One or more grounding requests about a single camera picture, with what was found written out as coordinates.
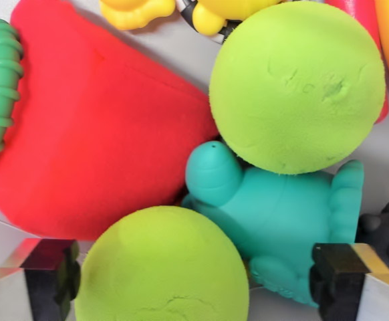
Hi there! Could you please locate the black silver gripper right finger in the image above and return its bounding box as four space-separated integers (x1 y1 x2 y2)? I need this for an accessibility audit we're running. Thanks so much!
309 242 389 321

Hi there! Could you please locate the black silver gripper left finger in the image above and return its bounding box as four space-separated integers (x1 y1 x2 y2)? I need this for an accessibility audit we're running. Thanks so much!
0 237 82 321

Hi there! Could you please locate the grey bumpy ball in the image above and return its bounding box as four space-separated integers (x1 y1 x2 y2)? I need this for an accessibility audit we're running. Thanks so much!
356 200 389 262

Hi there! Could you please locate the teal rubber animal toy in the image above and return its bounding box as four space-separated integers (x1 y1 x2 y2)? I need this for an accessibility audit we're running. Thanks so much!
180 140 366 309

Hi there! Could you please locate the lime green foam ball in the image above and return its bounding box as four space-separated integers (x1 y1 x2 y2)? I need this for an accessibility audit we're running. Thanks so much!
74 205 250 321
208 2 388 175

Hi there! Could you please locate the red foam block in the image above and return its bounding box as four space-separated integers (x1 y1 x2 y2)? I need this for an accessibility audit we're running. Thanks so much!
0 0 221 241

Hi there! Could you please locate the yellow rubber animal toy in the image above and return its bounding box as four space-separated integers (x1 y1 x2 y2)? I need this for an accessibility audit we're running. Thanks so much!
98 0 283 45

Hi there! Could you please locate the green ribbed ring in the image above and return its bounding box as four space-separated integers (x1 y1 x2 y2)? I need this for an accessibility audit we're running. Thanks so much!
0 17 25 173

